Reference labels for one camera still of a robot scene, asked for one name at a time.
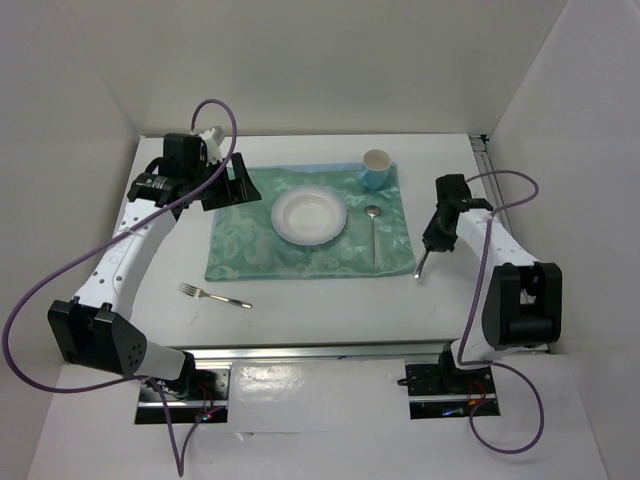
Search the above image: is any white bowl plate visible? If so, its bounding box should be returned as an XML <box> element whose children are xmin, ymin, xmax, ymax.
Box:
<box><xmin>271</xmin><ymin>185</ymin><xmax>347</xmax><ymax>246</ymax></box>

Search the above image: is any aluminium front rail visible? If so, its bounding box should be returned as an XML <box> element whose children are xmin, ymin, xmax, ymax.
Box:
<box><xmin>179</xmin><ymin>340</ymin><xmax>448</xmax><ymax>362</ymax></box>

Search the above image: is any silver knife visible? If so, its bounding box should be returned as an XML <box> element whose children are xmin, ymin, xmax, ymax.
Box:
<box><xmin>413</xmin><ymin>249</ymin><xmax>430</xmax><ymax>280</ymax></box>

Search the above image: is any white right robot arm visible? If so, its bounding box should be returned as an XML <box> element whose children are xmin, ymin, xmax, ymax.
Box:
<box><xmin>414</xmin><ymin>174</ymin><xmax>563</xmax><ymax>392</ymax></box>

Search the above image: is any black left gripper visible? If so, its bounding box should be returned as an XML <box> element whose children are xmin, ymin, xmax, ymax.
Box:
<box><xmin>186</xmin><ymin>152</ymin><xmax>260</xmax><ymax>211</ymax></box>

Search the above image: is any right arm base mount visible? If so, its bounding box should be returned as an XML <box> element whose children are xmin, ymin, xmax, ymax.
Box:
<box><xmin>396</xmin><ymin>355</ymin><xmax>501</xmax><ymax>420</ymax></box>

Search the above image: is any green satin placemat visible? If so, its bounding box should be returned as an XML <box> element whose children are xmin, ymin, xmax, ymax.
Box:
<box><xmin>204</xmin><ymin>163</ymin><xmax>416</xmax><ymax>282</ymax></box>

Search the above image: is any silver fork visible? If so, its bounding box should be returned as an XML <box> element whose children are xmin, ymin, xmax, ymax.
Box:
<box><xmin>178</xmin><ymin>283</ymin><xmax>253</xmax><ymax>309</ymax></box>

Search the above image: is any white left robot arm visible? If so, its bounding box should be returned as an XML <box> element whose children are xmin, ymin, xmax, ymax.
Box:
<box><xmin>47</xmin><ymin>127</ymin><xmax>261</xmax><ymax>399</ymax></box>

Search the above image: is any aluminium side rail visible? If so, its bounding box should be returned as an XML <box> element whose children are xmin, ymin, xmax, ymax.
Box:
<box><xmin>469</xmin><ymin>134</ymin><xmax>504</xmax><ymax>207</ymax></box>

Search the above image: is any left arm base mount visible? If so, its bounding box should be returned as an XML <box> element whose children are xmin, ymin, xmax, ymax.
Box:
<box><xmin>134</xmin><ymin>364</ymin><xmax>231</xmax><ymax>425</ymax></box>

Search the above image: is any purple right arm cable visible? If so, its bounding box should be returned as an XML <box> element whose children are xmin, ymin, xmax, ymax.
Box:
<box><xmin>456</xmin><ymin>169</ymin><xmax>546</xmax><ymax>455</ymax></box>

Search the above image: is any silver spoon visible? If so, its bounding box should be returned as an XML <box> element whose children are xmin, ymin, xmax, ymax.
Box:
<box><xmin>364</xmin><ymin>205</ymin><xmax>382</xmax><ymax>269</ymax></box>

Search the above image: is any blue white mug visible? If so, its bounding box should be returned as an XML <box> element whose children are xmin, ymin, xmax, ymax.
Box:
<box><xmin>359</xmin><ymin>149</ymin><xmax>392</xmax><ymax>190</ymax></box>

